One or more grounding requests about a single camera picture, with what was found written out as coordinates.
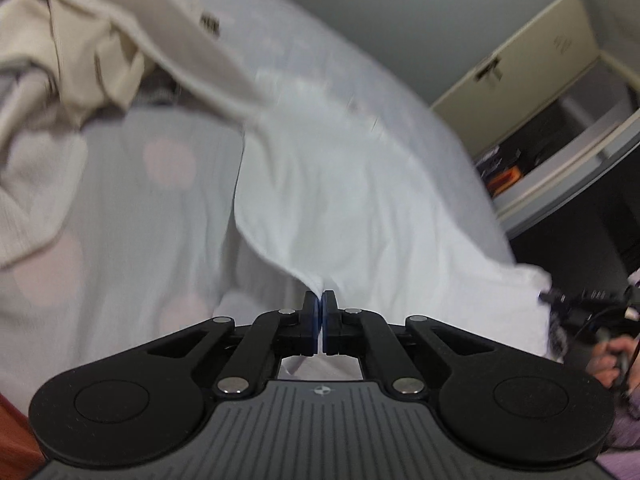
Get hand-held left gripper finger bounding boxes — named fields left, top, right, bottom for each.
left=321, top=288, right=493, bottom=396
left=145, top=287, right=321, bottom=397

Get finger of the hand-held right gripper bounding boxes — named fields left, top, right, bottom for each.
left=537, top=285, right=568, bottom=308

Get white T-shirt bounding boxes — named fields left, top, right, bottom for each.
left=234, top=67, right=556, bottom=378

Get person's right hand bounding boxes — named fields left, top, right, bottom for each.
left=590, top=335, right=640, bottom=406

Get black and white patterned cloth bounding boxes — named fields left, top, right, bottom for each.
left=547, top=305, right=571, bottom=361

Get dark furniture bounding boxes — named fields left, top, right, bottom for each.
left=507, top=157, right=640, bottom=291

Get orange box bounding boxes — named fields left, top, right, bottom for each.
left=492, top=169, right=523, bottom=192

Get person's purple fleece robe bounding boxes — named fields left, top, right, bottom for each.
left=597, top=385, right=640, bottom=480

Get cream wardrobe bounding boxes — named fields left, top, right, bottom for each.
left=430, top=0, right=640, bottom=236

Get white quilted cloth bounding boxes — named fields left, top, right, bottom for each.
left=0, top=125, right=88, bottom=268

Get leopard print cloth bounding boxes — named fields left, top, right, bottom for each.
left=199, top=9, right=222, bottom=37

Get person's rust fleece trousers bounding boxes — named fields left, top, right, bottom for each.
left=0, top=392, right=46, bottom=480

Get off-white long-sleeve shirt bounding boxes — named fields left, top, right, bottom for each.
left=115, top=0, right=268, bottom=126

